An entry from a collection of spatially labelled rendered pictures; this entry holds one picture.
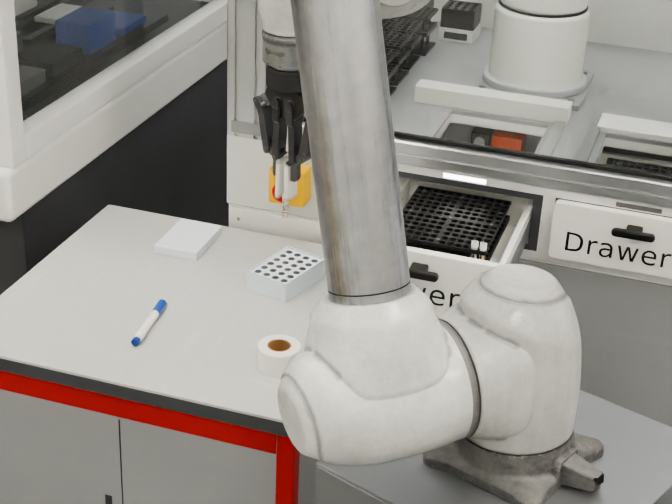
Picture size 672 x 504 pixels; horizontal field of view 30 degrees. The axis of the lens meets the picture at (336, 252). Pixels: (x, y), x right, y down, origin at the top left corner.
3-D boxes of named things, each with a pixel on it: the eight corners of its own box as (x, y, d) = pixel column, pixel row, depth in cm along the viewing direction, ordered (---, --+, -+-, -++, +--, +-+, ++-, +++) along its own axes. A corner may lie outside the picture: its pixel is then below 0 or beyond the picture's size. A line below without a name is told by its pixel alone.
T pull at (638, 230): (653, 243, 217) (655, 236, 217) (610, 236, 219) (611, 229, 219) (655, 235, 220) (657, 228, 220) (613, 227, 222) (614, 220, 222)
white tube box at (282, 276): (284, 303, 221) (285, 284, 220) (246, 289, 225) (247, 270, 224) (324, 276, 231) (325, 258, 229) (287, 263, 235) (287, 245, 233)
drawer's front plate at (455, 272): (502, 328, 205) (509, 269, 200) (334, 295, 213) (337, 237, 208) (504, 323, 207) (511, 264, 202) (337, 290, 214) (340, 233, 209)
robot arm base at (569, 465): (560, 530, 155) (562, 493, 152) (417, 461, 168) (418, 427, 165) (633, 462, 167) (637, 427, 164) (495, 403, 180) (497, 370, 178)
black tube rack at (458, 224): (482, 285, 214) (485, 252, 211) (383, 267, 219) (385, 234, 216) (507, 232, 233) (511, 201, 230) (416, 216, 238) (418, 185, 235)
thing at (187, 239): (196, 261, 234) (196, 253, 233) (153, 253, 236) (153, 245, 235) (222, 233, 245) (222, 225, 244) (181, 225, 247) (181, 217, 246)
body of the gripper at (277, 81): (254, 63, 203) (253, 117, 207) (297, 75, 199) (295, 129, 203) (281, 52, 208) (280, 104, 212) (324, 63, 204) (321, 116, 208)
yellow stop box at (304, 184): (302, 210, 237) (303, 175, 234) (266, 203, 239) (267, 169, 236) (311, 199, 241) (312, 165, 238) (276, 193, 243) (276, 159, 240)
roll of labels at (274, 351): (306, 373, 201) (307, 352, 200) (265, 381, 199) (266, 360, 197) (290, 351, 207) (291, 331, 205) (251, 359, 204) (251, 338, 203)
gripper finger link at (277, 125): (279, 100, 205) (272, 97, 205) (274, 162, 210) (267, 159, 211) (293, 94, 208) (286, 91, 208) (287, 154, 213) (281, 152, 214)
